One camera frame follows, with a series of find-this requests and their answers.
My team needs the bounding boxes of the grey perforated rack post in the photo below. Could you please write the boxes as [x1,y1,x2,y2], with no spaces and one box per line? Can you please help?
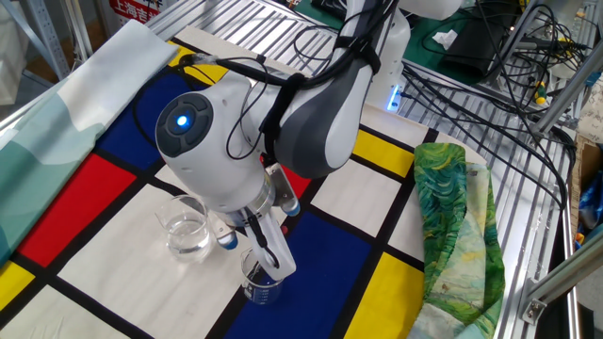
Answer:
[0,0,72,81]

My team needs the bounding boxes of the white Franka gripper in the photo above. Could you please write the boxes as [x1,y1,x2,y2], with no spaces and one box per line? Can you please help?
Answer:
[244,206,298,283]

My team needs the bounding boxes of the white plastic bag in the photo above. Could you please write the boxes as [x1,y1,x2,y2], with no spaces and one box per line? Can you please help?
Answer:
[0,0,29,107]

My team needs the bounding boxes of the green painting print cloth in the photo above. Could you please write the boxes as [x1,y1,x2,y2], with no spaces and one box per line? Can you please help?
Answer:
[407,142,506,339]

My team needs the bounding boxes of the blue plastic bag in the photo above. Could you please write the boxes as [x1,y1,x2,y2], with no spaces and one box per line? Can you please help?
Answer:
[577,169,603,236]

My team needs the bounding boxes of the tangled black cables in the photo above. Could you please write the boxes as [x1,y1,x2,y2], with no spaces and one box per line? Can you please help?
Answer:
[291,0,580,213]

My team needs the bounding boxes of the brown cardboard box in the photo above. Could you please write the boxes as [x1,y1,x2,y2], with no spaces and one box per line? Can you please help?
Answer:
[567,134,603,236]

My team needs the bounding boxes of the empty printed glass beaker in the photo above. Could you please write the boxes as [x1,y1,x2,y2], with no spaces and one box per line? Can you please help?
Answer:
[239,247,290,306]

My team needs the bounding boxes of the glass beaker with water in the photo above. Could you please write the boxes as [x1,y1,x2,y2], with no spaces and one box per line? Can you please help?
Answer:
[155,194,212,264]

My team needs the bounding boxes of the black box device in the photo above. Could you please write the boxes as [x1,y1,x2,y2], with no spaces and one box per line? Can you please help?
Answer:
[440,13,508,80]

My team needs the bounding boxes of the beige floral fabric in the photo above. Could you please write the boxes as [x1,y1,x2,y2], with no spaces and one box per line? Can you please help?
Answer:
[577,74,603,142]

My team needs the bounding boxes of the Mondrian colour block cloth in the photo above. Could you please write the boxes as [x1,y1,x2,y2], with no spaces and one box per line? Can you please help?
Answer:
[0,25,486,339]

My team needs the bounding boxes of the crumpled white tissue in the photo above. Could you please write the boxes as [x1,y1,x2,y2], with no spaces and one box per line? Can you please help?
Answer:
[432,28,459,51]

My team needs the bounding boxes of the silver wrist camera blue caps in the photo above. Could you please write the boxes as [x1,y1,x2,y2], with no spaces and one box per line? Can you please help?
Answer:
[206,162,302,251]

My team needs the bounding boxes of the teal and white cloth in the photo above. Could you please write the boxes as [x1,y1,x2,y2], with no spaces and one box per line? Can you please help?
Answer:
[0,18,180,267]

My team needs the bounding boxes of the red sign white characters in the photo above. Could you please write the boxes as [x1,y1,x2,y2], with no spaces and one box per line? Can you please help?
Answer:
[108,0,164,24]

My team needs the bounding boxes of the aluminium frame beam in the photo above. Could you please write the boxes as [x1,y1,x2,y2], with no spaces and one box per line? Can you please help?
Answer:
[531,56,603,137]
[517,234,603,326]

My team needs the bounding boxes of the green cutting mat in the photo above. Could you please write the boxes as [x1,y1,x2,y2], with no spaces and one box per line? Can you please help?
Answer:
[295,0,477,87]

